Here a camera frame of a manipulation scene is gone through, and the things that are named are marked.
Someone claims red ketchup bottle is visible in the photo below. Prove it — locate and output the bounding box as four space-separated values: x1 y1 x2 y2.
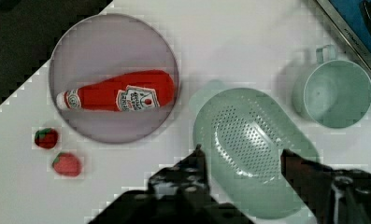
56 70 176 112

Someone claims grey round plate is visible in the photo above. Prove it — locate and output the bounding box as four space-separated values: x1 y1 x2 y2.
48 13 180 145

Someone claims green plastic cup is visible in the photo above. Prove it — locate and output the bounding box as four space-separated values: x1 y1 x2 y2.
292 45 371 129

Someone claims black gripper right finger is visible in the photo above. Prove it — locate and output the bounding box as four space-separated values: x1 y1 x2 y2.
280 149 371 224

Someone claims green plastic strainer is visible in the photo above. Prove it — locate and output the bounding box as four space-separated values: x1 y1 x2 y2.
189 80 320 219

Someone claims pink toy strawberry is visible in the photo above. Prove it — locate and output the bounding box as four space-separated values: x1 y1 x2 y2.
51 152 81 177

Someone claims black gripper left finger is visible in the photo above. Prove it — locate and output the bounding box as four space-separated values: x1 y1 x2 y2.
148 144 210 212

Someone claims dark red toy strawberry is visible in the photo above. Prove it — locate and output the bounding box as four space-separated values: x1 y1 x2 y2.
34 128 59 149

